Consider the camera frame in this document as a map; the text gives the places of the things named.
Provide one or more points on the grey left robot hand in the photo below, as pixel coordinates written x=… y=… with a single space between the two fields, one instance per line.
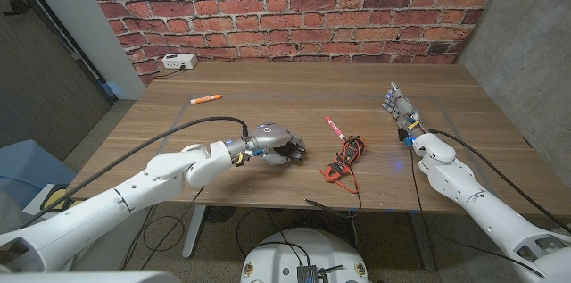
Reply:
x=272 y=138

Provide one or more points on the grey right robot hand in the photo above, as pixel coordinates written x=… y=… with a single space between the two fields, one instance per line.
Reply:
x=403 y=111

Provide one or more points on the black stapler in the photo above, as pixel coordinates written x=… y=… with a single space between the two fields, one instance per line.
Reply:
x=298 y=152

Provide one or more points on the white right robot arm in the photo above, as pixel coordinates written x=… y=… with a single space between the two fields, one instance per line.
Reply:
x=486 y=205

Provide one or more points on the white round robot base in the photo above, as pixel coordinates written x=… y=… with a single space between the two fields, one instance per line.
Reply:
x=285 y=252

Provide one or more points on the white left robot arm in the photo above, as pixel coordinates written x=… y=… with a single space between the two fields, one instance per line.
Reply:
x=134 y=193

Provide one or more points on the white marker with red cap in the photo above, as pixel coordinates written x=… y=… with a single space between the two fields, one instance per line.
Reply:
x=334 y=127

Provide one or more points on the orange marker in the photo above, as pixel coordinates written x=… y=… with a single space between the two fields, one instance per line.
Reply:
x=205 y=99

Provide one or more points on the red clamp meter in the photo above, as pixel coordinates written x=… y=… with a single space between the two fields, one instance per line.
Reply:
x=345 y=158

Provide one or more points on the black test probe lead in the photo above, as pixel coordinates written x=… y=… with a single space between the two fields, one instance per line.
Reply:
x=321 y=205

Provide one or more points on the grey table leg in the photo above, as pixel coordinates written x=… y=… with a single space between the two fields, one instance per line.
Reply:
x=421 y=243
x=194 y=229

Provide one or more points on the white power strip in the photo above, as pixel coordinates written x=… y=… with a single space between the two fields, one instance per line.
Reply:
x=179 y=60

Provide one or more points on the printed red brick backdrop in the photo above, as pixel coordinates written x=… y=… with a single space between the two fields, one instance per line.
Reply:
x=290 y=10

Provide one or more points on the white robot torso edge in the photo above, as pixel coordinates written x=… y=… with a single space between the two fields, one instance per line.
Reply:
x=89 y=277

